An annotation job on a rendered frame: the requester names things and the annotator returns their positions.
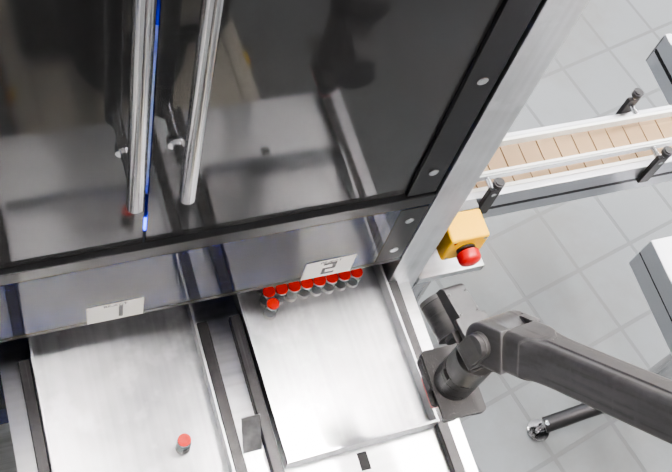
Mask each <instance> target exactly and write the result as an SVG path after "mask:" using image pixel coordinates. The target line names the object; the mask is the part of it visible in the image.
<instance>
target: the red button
mask: <svg viewBox="0 0 672 472"><path fill-rule="evenodd" d="M456 258H457V260H458V263H459V265H461V266H462V267H469V266H473V265H475V264H476V263H477V262H479V261H480V259H481V254H480V251H479V249H478V248H477V247H471V248H467V249H464V250H462V251H461V252H459V253H458V254H457V256H456Z"/></svg>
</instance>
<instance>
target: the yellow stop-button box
mask: <svg viewBox="0 0 672 472"><path fill-rule="evenodd" d="M478 208H479V205H478V203H477V200H476V199H471V200H466V201H465V202H464V204H463V205H462V207H461V209H460V210H459V212H458V213H457V215H456V217H455V218H454V220H453V222H452V223H451V225H450V226H449V228H448V230H447V231H446V233H445V234H444V236H443V238H442V239H441V241H440V243H439V244H438V246H437V247H436V249H437V251H438V254H439V257H440V259H441V260H447V259H451V258H455V257H456V256H457V254H458V253H459V252H461V251H462V250H464V249H467V248H471V247H477V248H478V249H480V248H481V247H482V245H483V244H484V242H485V241H486V239H487V238H488V237H489V235H490V233H489V231H488V228H487V226H486V223H485V221H484V218H483V216H482V213H481V211H480V209H478Z"/></svg>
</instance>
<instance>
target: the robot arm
mask: <svg viewBox="0 0 672 472"><path fill-rule="evenodd" d="M419 307H420V309H421V311H422V312H423V314H424V316H425V318H426V320H427V322H428V324H429V326H430V328H431V330H432V332H433V334H434V336H435V338H436V340H437V342H438V344H439V345H443V344H447V346H442V347H438V348H434V349H430V350H425V351H423V352H422V353H421V354H420V356H419V359H418V360H417V365H418V368H419V371H420V374H421V377H422V378H421V381H422V384H423V387H424V390H425V393H426V396H427V399H428V401H429V404H430V407H431V408H436V407H438V408H439V411H440V414H441V417H442V420H441V421H442V422H443V423H447V422H451V421H454V420H455V419H458V418H462V417H466V416H474V415H478V414H481V413H483V412H484V411H485V410H486V405H485V402H484V399H483V397H482V394H481V391H480V388H479V385H480V384H481V383H482V382H483V381H484V380H485V379H486V378H487V377H488V376H489V375H490V374H491V373H492V372H495V373H497V374H499V375H502V374H505V373H508V374H510V375H513V376H515V377H517V378H519V379H522V380H525V381H533V382H536V383H538V384H541V385H544V386H546V387H549V388H551V389H553V390H556V391H558V392H560V393H562V394H564V395H566V396H568V397H571V398H573V399H575V400H577V401H579V402H581V403H584V404H586V405H588V406H590V407H592V408H594V409H596V410H599V411H601V412H603V413H605V414H607V415H609V416H611V417H614V418H616V419H618V420H620V421H622V422H624V423H627V424H629V425H631V426H633V427H635V428H637V429H639V430H642V431H644V432H646V433H648V434H650V435H652V436H654V437H657V438H659V439H661V440H663V441H665V442H667V443H670V444H672V380H670V379H668V378H665V377H663V376H660V375H658V374H655V373H653V372H650V371H648V370H645V369H643V368H640V367H638V366H635V365H633V364H631V363H628V362H626V361H623V360H621V359H618V358H616V357H613V356H611V355H608V354H606V353H603V352H601V351H598V350H596V349H593V348H591V347H589V346H586V345H584V344H581V343H579V342H576V341H574V340H572V339H570V338H568V337H566V336H564V335H562V334H560V333H558V332H557V331H555V329H554V328H552V327H550V326H548V325H545V324H543V323H540V319H539V318H537V317H534V316H532V315H529V314H527V313H524V312H522V311H519V310H511V311H508V312H505V313H502V314H499V315H496V316H493V317H490V318H489V317H488V315H487V313H486V311H485V310H483V311H480V309H479V308H478V306H477V304H476V303H475V301H474V300H473V298H472V296H471V295H470V293H469V291H468V290H467V288H466V287H465V285H464V284H462V283H460V284H457V285H453V286H450V287H447V288H443V289H440V290H438V291H437V292H436V293H435V294H433V295H431V296H430V297H428V298H427V299H425V300H424V301H423V302H422V303H421V304H420V306H419Z"/></svg>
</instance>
